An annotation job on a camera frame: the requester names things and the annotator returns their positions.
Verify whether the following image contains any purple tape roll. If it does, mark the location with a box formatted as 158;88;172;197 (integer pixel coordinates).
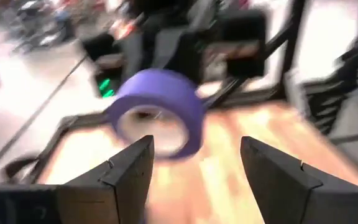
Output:
105;68;205;161

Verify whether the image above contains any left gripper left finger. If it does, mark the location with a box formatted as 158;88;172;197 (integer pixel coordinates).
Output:
0;134;155;224

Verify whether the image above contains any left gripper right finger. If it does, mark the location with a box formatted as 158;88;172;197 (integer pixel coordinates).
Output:
240;135;358;224

